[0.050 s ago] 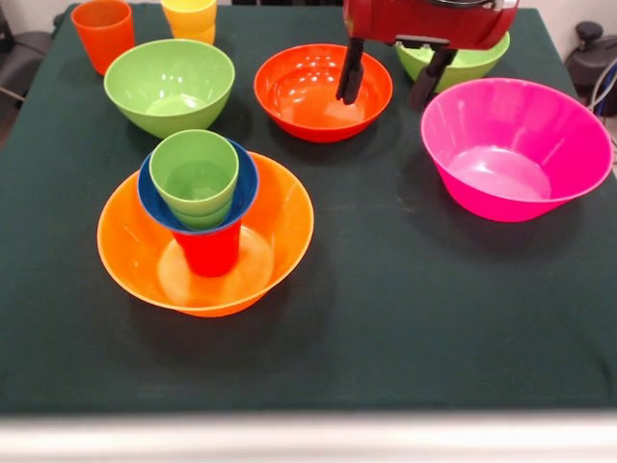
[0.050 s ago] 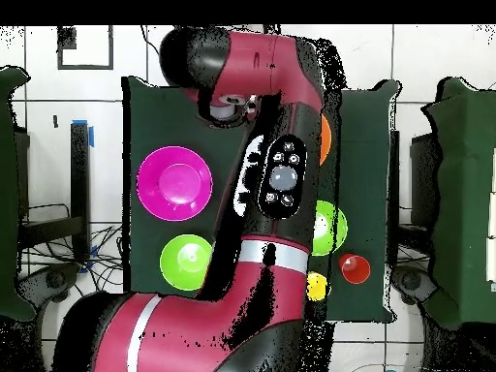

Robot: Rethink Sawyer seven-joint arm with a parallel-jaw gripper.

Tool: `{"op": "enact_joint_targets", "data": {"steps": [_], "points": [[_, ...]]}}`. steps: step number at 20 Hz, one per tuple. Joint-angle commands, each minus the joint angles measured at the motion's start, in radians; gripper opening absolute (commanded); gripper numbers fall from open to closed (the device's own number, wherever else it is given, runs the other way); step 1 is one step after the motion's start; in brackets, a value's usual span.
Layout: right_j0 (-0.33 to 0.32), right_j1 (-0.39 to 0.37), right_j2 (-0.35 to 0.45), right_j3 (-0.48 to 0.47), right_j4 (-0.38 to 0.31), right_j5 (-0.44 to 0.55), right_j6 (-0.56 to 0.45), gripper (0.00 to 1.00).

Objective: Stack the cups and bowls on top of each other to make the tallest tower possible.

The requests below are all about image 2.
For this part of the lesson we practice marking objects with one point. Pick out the large pink plastic bowl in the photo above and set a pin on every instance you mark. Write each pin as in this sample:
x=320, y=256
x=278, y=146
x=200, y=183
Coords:
x=174, y=183

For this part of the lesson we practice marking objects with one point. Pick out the large orange plastic bowl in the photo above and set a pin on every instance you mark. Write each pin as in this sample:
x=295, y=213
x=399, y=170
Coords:
x=325, y=139

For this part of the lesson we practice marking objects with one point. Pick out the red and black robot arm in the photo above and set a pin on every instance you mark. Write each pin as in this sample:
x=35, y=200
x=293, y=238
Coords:
x=193, y=333

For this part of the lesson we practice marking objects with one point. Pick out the green plastic bowl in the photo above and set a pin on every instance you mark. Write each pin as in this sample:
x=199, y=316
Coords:
x=329, y=228
x=182, y=262

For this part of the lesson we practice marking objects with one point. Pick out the yellow plastic cup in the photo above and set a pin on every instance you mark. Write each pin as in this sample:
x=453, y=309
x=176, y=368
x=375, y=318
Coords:
x=316, y=286

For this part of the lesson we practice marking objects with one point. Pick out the dark green table cloth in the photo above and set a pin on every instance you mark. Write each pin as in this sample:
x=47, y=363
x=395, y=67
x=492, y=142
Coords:
x=162, y=116

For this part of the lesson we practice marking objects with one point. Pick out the orange-red plastic cup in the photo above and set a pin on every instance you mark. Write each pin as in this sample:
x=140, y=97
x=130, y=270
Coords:
x=358, y=271

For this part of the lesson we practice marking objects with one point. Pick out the blue tape strip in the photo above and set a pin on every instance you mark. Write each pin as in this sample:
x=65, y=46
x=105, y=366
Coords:
x=91, y=137

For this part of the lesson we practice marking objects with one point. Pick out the black metal stand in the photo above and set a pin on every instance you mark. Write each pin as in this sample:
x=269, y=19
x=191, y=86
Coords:
x=422, y=174
x=79, y=174

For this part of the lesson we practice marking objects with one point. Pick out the black tripod leg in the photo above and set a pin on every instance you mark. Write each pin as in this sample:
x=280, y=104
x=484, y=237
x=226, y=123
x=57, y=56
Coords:
x=271, y=28

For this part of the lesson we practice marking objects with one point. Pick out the neighbouring green table cloth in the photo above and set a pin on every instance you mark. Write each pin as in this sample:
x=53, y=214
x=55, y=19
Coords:
x=7, y=193
x=465, y=155

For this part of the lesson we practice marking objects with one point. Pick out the black square floor frame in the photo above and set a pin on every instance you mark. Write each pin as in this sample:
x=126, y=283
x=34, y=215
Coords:
x=66, y=38

